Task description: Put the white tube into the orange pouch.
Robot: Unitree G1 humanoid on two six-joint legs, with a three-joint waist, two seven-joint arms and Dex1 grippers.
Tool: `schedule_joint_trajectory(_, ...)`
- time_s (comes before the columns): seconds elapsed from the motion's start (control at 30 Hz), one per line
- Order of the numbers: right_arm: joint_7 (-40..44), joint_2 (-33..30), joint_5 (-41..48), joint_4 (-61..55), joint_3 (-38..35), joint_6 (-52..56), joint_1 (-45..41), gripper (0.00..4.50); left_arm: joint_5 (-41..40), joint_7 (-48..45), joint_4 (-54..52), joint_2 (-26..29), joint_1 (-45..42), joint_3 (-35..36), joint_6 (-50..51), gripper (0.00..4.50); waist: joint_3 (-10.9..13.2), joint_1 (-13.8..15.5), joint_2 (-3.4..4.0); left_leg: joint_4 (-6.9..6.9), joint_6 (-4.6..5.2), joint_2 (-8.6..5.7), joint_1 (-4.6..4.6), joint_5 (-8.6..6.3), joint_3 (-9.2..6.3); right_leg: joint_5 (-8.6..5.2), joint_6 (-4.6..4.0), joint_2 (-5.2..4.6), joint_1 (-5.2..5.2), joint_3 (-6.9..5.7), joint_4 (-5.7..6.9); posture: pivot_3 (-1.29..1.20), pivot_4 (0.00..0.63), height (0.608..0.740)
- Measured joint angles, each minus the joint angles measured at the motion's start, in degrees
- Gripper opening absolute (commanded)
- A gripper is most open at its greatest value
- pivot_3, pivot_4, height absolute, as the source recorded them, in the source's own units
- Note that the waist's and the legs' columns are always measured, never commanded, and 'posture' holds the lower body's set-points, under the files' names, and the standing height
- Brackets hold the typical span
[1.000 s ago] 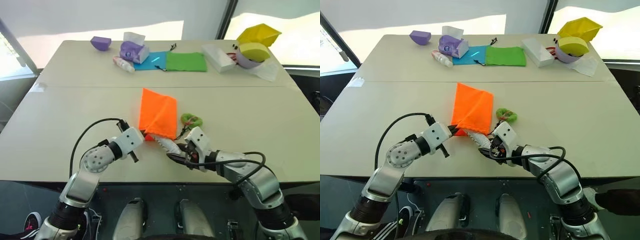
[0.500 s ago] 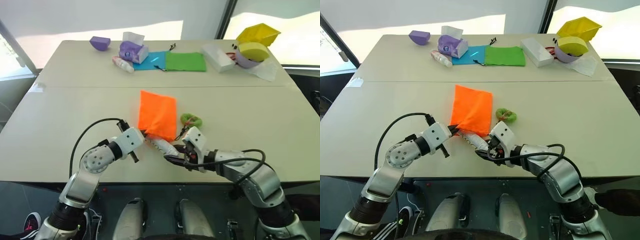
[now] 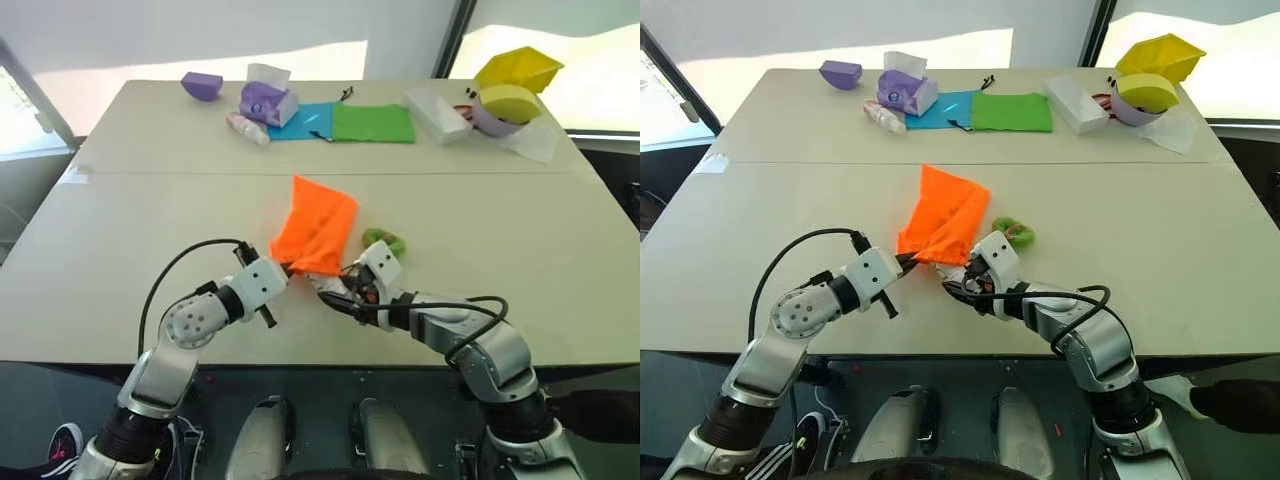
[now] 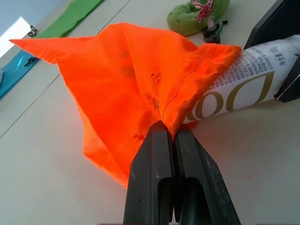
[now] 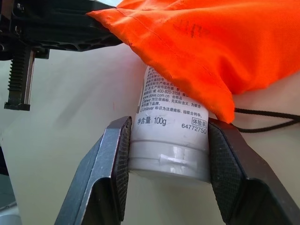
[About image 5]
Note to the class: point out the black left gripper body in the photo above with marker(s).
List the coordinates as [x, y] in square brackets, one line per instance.
[17, 77]

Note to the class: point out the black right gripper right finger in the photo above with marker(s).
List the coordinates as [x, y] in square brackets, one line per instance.
[239, 178]

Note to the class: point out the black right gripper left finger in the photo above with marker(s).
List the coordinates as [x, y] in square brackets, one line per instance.
[103, 168]

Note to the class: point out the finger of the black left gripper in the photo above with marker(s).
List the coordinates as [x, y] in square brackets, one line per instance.
[58, 11]
[70, 37]

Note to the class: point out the white cosmetic tube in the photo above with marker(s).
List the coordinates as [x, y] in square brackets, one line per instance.
[164, 136]

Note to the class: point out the orange fabric pouch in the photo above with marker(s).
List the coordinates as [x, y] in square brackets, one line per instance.
[199, 47]

